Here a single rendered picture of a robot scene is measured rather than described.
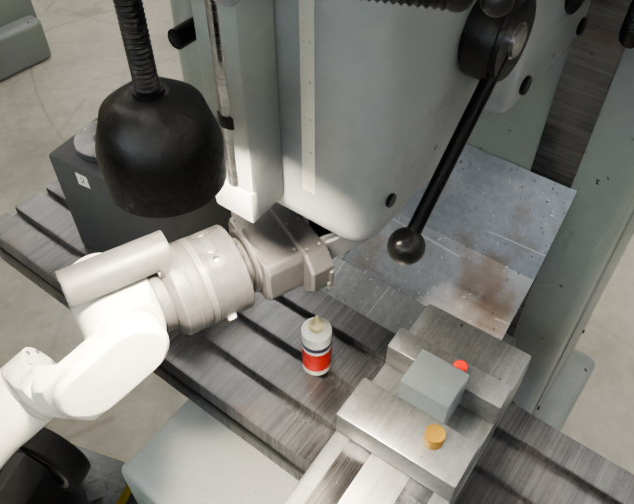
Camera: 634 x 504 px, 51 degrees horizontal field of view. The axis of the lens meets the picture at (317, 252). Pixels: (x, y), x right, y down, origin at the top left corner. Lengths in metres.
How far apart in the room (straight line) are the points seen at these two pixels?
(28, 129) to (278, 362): 2.28
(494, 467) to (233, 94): 0.60
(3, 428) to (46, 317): 1.66
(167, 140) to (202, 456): 0.66
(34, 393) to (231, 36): 0.34
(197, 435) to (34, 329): 1.36
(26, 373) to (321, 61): 0.37
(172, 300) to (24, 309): 1.76
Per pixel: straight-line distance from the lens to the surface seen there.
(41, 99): 3.22
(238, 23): 0.42
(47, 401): 0.61
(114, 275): 0.59
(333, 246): 0.66
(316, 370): 0.90
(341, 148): 0.47
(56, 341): 2.22
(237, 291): 0.61
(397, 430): 0.76
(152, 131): 0.36
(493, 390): 0.81
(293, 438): 0.87
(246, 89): 0.45
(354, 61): 0.42
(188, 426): 0.99
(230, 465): 0.95
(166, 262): 0.59
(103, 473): 1.50
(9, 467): 1.32
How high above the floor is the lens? 1.71
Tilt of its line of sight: 48 degrees down
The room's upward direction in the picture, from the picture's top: straight up
